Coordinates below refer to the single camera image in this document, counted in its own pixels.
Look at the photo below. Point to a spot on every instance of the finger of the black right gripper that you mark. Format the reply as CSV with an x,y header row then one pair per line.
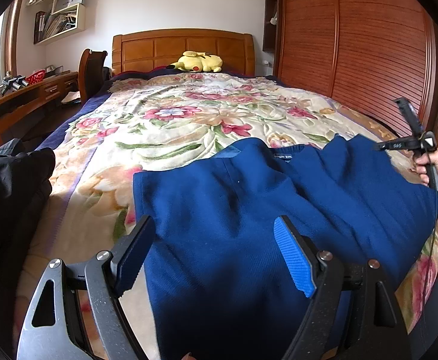
x,y
387,145

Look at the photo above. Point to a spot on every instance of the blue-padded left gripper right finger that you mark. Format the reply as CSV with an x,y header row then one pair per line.
x,y
352,311

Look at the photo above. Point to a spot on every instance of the blue suit jacket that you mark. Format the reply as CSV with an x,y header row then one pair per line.
x,y
226,279

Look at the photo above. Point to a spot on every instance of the wooden louvered wardrobe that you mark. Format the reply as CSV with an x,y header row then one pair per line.
x,y
364,54

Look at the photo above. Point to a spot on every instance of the black garment pile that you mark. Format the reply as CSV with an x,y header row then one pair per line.
x,y
24,189

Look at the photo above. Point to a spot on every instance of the wooden desk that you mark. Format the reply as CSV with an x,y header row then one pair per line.
x,y
16,106

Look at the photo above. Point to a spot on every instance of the yellow Pikachu plush toy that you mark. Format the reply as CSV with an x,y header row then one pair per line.
x,y
192,61

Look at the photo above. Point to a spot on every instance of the floral bed blanket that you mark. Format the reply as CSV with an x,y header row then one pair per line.
x,y
84,287

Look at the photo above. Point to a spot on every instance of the black gadget on desk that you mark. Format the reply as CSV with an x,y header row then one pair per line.
x,y
13,83

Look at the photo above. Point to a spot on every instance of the red basket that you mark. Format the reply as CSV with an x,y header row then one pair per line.
x,y
36,77

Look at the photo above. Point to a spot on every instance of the wooden bed headboard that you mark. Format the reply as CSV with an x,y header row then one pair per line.
x,y
149,50

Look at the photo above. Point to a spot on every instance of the wooden desk chair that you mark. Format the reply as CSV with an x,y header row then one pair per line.
x,y
91,73

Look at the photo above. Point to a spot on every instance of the white wall shelf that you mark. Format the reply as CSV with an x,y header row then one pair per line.
x,y
58,19

